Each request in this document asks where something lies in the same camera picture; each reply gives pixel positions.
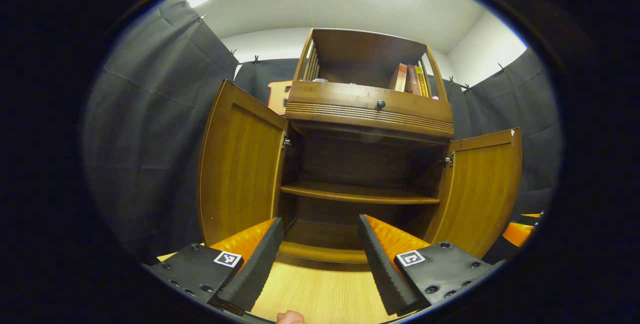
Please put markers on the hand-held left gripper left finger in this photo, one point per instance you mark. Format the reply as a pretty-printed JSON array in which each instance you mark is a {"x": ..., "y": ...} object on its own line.
[{"x": 255, "y": 269}]

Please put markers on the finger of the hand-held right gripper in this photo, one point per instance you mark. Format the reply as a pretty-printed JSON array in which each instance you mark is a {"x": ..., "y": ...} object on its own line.
[{"x": 517, "y": 233}]

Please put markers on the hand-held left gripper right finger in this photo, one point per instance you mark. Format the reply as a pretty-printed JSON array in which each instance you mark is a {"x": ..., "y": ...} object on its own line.
[{"x": 382, "y": 269}]

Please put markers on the wooden cabinet door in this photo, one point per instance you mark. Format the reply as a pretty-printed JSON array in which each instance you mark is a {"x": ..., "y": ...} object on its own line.
[
  {"x": 480, "y": 189},
  {"x": 240, "y": 164}
]

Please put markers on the wooden inner cabinet shelf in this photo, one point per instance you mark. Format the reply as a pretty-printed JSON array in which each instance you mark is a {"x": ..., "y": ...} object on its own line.
[{"x": 360, "y": 193}]

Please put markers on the metal door hinge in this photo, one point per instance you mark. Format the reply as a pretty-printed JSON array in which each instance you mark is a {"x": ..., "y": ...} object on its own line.
[
  {"x": 447, "y": 159},
  {"x": 286, "y": 141}
]

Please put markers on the wooden cabinet drawer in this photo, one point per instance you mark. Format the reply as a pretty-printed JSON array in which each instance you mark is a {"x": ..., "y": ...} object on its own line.
[{"x": 340, "y": 96}]

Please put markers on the black drawer knob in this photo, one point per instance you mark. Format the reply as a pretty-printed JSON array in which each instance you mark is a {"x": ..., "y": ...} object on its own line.
[{"x": 381, "y": 104}]

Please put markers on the yellow book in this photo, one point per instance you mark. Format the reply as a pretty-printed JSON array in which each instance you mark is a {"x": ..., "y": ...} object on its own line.
[{"x": 422, "y": 83}]

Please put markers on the black backdrop cloth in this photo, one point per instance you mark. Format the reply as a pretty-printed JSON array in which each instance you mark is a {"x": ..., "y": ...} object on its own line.
[{"x": 150, "y": 114}]

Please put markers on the beige book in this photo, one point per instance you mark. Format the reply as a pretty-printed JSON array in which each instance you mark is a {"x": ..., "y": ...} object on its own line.
[{"x": 400, "y": 78}]

